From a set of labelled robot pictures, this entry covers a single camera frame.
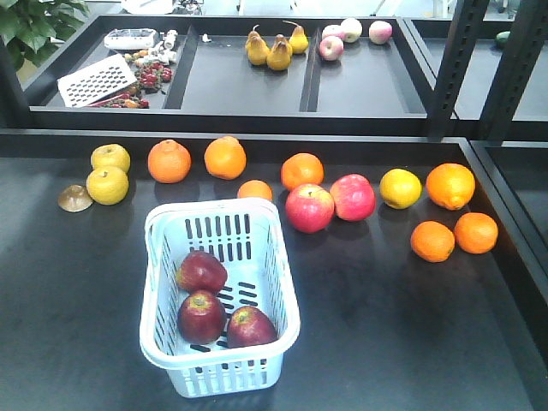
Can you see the dark red apple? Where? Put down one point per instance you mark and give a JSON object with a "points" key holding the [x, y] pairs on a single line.
{"points": [[201, 271], [201, 318], [248, 326]]}

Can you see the small orange behind basket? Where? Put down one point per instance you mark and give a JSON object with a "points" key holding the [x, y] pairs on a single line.
{"points": [[255, 189]]}

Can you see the pink red apple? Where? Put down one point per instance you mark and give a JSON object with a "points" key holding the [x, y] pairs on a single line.
{"points": [[309, 208]]}

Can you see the large orange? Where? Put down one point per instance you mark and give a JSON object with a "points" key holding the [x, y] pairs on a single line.
{"points": [[225, 158], [169, 161], [302, 168]]}

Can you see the large orange rear middle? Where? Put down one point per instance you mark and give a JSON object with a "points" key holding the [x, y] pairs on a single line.
{"points": [[225, 158]]}

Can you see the large orange rear left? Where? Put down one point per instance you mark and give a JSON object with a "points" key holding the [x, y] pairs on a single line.
{"points": [[169, 161]]}

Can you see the yellow round fruit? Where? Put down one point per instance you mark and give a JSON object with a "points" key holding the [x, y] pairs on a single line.
{"points": [[400, 188]]}

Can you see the black wooden produce display stand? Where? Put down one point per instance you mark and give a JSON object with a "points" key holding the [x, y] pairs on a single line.
{"points": [[89, 300]]}

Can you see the yellow pear fruit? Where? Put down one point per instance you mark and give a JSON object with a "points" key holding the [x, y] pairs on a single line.
{"points": [[107, 185], [111, 155]]}

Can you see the yellow pear fruit rear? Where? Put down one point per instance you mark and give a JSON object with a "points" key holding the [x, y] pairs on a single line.
{"points": [[111, 155]]}

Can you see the orange with pointed end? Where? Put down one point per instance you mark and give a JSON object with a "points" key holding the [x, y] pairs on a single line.
{"points": [[450, 186]]}

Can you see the brown mushroom cap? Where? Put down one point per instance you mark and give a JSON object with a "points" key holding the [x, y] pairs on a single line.
{"points": [[74, 198]]}

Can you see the white perforated tray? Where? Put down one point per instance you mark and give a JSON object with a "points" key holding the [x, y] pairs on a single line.
{"points": [[96, 81]]}

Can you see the green potted plant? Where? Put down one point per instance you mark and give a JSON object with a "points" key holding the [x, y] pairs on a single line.
{"points": [[29, 28]]}

